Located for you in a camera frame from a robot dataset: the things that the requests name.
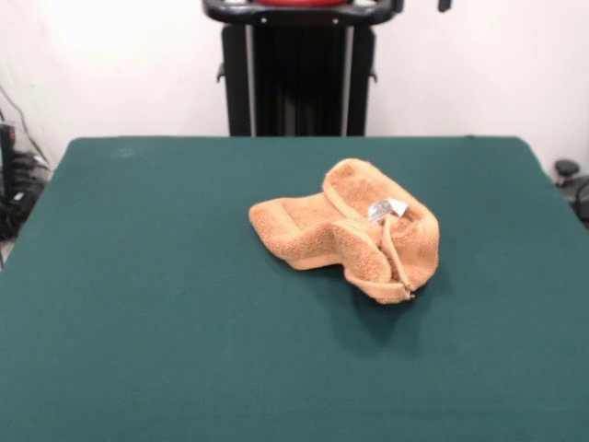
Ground orange terry towel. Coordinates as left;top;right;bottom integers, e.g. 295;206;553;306
248;158;441;306

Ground dark green table cloth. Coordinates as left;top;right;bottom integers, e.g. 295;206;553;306
0;135;589;442

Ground black box device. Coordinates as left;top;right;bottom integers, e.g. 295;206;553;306
0;122;17;204

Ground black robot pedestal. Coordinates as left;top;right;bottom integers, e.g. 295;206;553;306
201;0;398;138

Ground black cable bundle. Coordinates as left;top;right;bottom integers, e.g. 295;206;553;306
0;151;52;240

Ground grey cable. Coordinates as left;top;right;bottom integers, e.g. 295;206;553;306
0;85;52;167

